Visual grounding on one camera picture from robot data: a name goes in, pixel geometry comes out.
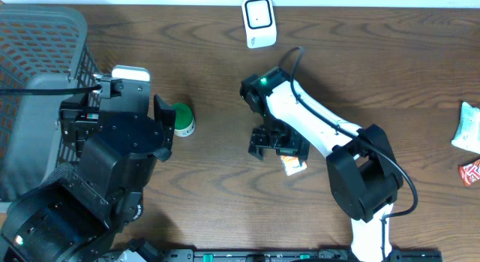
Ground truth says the green lid jar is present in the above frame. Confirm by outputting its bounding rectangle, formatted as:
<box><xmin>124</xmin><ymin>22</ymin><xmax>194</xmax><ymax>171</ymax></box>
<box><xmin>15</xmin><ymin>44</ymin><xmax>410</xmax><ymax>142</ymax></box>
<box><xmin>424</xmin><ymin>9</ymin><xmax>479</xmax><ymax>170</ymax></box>
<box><xmin>172</xmin><ymin>103</ymin><xmax>196</xmax><ymax>137</ymax></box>

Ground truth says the small orange tissue pack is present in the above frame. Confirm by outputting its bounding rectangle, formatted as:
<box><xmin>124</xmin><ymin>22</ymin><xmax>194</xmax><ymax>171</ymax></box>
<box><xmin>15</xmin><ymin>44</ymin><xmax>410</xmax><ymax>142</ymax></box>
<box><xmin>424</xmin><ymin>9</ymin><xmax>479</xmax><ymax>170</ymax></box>
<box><xmin>280</xmin><ymin>155</ymin><xmax>308</xmax><ymax>176</ymax></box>

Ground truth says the light blue wipes packet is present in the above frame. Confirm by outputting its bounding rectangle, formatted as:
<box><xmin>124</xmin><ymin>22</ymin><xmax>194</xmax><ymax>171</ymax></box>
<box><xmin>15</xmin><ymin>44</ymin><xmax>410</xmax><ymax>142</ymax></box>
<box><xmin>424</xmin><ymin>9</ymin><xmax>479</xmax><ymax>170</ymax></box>
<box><xmin>451</xmin><ymin>101</ymin><xmax>479</xmax><ymax>154</ymax></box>

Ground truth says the orange Top chocolate bar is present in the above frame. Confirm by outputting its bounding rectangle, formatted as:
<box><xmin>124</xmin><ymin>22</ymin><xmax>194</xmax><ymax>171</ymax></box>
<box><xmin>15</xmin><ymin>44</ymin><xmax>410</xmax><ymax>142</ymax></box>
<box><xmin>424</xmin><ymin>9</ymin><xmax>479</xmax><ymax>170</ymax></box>
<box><xmin>458</xmin><ymin>160</ymin><xmax>480</xmax><ymax>186</ymax></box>

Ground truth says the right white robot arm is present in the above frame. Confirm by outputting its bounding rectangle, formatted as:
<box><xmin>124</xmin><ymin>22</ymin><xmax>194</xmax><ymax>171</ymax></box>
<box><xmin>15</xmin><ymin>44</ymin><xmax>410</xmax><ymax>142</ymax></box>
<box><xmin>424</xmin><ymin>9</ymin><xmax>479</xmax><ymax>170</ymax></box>
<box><xmin>239</xmin><ymin>68</ymin><xmax>404</xmax><ymax>261</ymax></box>

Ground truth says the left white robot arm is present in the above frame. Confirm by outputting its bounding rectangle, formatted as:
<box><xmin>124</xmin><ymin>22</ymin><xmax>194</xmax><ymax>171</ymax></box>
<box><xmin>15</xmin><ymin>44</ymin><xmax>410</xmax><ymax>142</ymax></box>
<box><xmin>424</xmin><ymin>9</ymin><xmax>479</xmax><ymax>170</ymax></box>
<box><xmin>1</xmin><ymin>76</ymin><xmax>176</xmax><ymax>261</ymax></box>

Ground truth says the grey plastic shopping basket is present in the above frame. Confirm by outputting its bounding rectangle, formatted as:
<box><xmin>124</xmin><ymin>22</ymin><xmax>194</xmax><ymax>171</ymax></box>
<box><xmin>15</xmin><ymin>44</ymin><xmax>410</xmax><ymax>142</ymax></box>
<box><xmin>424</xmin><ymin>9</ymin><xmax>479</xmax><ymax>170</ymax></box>
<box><xmin>1</xmin><ymin>5</ymin><xmax>98</xmax><ymax>205</ymax></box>

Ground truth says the left black camera cable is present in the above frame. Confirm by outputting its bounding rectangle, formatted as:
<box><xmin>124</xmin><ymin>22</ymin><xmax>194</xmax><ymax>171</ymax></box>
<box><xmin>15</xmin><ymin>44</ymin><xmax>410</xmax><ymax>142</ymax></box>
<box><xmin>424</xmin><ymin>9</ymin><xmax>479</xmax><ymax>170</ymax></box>
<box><xmin>0</xmin><ymin>84</ymin><xmax>102</xmax><ymax>98</ymax></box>

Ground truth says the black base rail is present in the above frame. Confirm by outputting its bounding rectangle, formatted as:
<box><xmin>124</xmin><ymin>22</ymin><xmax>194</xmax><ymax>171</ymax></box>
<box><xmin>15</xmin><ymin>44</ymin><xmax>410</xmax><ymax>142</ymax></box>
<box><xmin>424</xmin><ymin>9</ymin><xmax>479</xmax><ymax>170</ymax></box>
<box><xmin>97</xmin><ymin>248</ymin><xmax>443</xmax><ymax>262</ymax></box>

